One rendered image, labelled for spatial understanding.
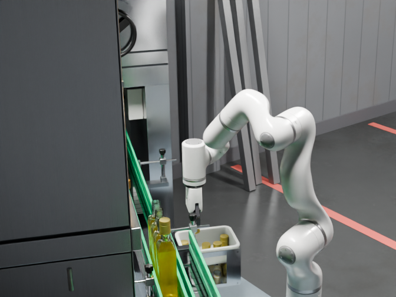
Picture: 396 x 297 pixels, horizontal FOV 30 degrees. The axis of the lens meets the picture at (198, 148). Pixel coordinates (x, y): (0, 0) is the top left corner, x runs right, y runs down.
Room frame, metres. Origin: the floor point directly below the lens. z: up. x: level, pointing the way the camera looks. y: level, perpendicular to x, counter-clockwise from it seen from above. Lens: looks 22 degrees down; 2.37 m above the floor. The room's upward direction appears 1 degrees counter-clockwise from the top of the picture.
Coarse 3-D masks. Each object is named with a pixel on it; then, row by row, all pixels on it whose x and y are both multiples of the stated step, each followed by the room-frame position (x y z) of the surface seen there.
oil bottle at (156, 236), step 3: (156, 231) 2.08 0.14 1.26; (153, 234) 2.08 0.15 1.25; (156, 234) 2.06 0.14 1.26; (159, 234) 2.06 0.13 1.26; (153, 237) 2.07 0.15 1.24; (156, 237) 2.05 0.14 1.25; (159, 237) 2.05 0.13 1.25; (153, 240) 2.07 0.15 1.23; (156, 240) 2.04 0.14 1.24; (153, 243) 2.07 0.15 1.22; (153, 246) 2.07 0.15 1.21; (153, 249) 2.08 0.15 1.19; (153, 252) 2.08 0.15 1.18; (153, 255) 2.08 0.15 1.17; (156, 261) 2.04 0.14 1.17; (156, 264) 2.04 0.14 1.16; (156, 267) 2.04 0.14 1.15; (156, 270) 2.04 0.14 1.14; (156, 273) 2.04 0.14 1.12
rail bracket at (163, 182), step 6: (162, 150) 2.96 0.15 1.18; (162, 156) 2.97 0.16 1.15; (138, 162) 2.94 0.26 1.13; (144, 162) 2.96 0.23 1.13; (150, 162) 2.96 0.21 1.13; (156, 162) 2.96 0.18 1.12; (162, 162) 2.96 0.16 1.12; (162, 168) 2.97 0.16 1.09; (162, 174) 2.97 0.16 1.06; (150, 180) 2.98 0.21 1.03; (156, 180) 2.98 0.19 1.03; (162, 180) 2.96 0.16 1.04; (150, 186) 2.94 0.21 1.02; (156, 186) 2.95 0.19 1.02; (162, 186) 2.95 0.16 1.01
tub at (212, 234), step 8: (176, 232) 2.53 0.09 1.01; (184, 232) 2.54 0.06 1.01; (200, 232) 2.55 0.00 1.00; (208, 232) 2.55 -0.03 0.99; (216, 232) 2.56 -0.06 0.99; (224, 232) 2.57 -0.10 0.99; (232, 232) 2.52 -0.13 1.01; (200, 240) 2.54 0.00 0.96; (208, 240) 2.55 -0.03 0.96; (216, 240) 2.56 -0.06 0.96; (232, 240) 2.49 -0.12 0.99; (200, 248) 2.53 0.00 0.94; (216, 248) 2.40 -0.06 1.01; (224, 248) 2.40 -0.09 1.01; (232, 248) 2.41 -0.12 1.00
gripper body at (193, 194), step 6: (186, 186) 2.43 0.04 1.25; (192, 186) 2.42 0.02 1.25; (198, 186) 2.42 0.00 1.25; (186, 192) 2.45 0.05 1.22; (192, 192) 2.40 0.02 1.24; (198, 192) 2.41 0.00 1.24; (186, 198) 2.46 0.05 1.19; (192, 198) 2.40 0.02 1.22; (198, 198) 2.40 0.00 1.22; (186, 204) 2.46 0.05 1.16; (192, 204) 2.40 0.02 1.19; (192, 210) 2.40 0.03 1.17
